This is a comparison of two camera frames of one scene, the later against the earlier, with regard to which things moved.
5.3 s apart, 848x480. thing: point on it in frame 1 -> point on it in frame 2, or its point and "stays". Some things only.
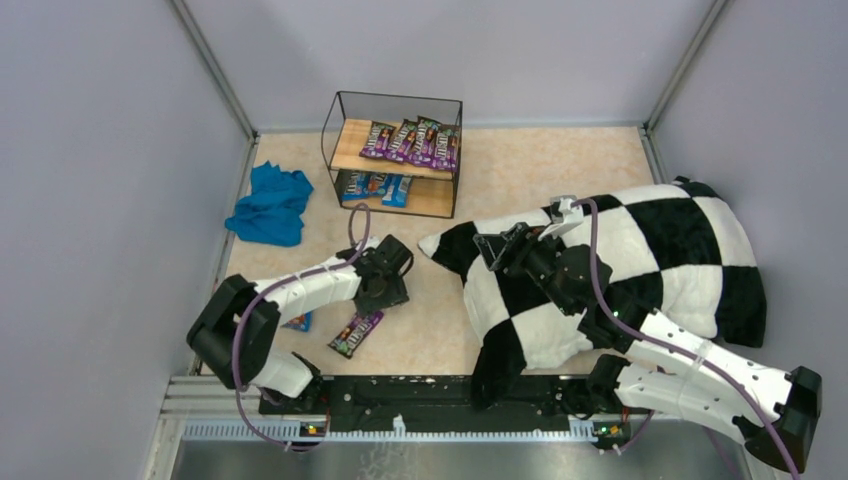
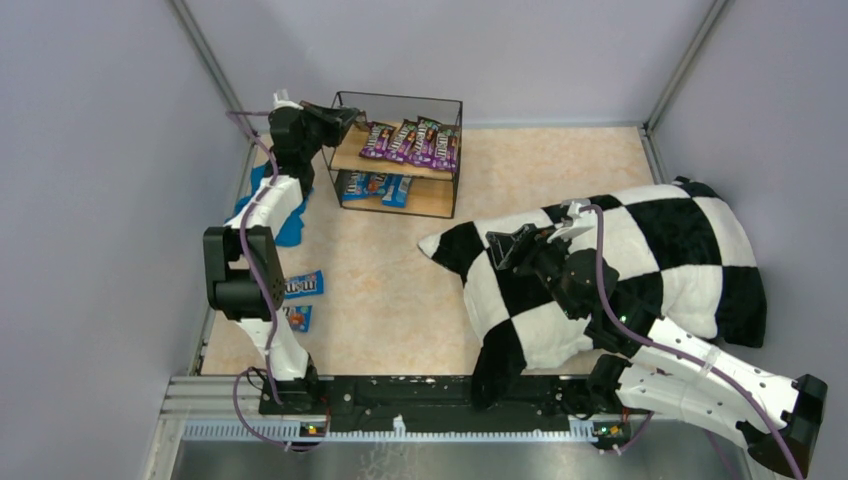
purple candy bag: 377,140 stays
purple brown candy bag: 422,148 stays
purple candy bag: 354,332 -> 361,121
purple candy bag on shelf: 447,151 stays
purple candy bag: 399,148 stays
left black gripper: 392,251 -> 337,121
